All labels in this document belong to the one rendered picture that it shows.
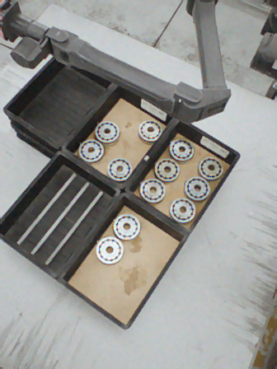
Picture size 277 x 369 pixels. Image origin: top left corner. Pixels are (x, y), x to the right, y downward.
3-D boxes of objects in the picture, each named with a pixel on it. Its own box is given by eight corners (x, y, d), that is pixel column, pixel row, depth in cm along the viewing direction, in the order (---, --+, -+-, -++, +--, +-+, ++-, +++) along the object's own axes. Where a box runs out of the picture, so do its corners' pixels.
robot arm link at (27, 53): (73, 55, 110) (70, 34, 102) (51, 85, 106) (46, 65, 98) (38, 38, 111) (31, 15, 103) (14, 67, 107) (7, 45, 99)
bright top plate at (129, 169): (117, 153, 160) (117, 153, 160) (137, 167, 158) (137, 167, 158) (102, 171, 157) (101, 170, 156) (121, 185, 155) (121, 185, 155)
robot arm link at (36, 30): (58, 39, 109) (54, 25, 104) (44, 57, 107) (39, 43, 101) (36, 30, 110) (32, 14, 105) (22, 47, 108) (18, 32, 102)
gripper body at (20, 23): (7, 41, 111) (29, 52, 110) (-3, 13, 101) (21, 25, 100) (20, 25, 113) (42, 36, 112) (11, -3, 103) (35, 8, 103)
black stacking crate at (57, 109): (66, 63, 180) (63, 47, 170) (118, 95, 176) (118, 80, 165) (9, 124, 168) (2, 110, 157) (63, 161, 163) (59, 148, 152)
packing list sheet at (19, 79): (4, 63, 192) (4, 62, 192) (44, 81, 189) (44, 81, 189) (-36, 114, 181) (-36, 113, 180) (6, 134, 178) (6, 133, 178)
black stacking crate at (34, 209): (63, 161, 163) (59, 150, 152) (121, 200, 158) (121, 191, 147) (-1, 238, 150) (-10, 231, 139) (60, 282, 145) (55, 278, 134)
